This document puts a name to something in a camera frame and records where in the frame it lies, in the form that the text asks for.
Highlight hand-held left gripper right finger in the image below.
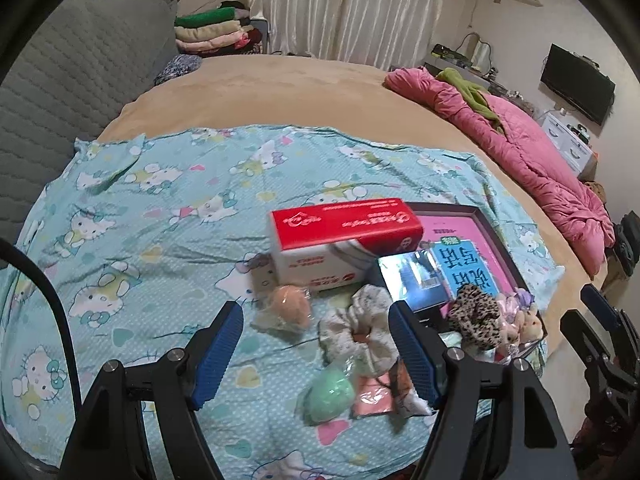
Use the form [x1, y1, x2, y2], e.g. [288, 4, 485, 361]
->
[387, 300, 573, 480]

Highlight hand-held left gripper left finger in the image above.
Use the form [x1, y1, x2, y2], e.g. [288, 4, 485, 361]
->
[62, 300, 246, 480]

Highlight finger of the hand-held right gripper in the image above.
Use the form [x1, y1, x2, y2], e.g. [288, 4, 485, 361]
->
[580, 284, 640, 361]
[559, 309, 610, 377]

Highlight orange plush toy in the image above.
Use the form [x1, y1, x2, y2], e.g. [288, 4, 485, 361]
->
[392, 360, 413, 396]

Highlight pink towel pack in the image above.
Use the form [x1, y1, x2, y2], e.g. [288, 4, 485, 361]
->
[350, 372, 401, 418]

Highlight leopard print scrunchie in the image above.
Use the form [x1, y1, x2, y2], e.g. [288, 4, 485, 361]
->
[446, 284, 502, 348]

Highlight white floral scrunchie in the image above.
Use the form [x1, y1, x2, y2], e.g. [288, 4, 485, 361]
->
[319, 284, 401, 376]

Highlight pink plush toy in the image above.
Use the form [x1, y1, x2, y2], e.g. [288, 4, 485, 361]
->
[497, 295, 523, 348]

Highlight peach sponge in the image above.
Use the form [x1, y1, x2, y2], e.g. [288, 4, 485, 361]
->
[252, 282, 313, 343]

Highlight green sponge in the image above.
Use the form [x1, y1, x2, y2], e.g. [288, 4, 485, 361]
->
[302, 360, 358, 426]

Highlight dark shallow tray box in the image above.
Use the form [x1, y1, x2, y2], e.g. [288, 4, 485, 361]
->
[405, 202, 548, 361]

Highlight black bag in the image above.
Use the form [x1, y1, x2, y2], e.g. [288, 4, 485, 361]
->
[615, 210, 640, 266]

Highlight dark blue box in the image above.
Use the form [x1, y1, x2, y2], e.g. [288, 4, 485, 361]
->
[376, 250, 451, 321]

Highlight pink book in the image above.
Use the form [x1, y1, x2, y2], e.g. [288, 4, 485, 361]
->
[417, 214, 516, 301]

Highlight pink quilt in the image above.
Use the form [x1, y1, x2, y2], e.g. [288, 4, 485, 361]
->
[384, 67, 616, 278]

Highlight red and white tissue box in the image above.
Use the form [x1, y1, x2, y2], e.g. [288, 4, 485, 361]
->
[270, 198, 425, 291]

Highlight cartoon cat printed blanket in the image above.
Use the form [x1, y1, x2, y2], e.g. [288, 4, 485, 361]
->
[0, 125, 566, 480]

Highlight white drawer cabinet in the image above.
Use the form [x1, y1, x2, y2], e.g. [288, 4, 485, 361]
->
[542, 110, 598, 178]

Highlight black flat monitor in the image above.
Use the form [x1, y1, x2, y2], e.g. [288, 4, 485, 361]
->
[540, 43, 617, 126]

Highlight green cloth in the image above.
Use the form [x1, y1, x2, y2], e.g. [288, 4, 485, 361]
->
[436, 66, 506, 133]

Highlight beige bed sheet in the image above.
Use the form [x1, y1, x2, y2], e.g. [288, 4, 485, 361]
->
[95, 52, 613, 376]

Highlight oval mirror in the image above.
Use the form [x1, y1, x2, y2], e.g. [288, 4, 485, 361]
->
[460, 32, 493, 68]

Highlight dark floral cloth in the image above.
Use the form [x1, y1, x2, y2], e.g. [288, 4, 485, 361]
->
[154, 54, 203, 86]

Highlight grey quilted headboard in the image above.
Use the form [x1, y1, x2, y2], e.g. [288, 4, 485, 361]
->
[0, 0, 181, 241]

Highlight stack of folded clothes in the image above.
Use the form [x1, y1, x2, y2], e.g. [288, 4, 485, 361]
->
[174, 5, 271, 56]

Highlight white curtains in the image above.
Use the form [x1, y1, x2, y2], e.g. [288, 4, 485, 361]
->
[247, 0, 453, 68]

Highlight black cable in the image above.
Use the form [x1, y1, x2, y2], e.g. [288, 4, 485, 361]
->
[0, 237, 83, 411]

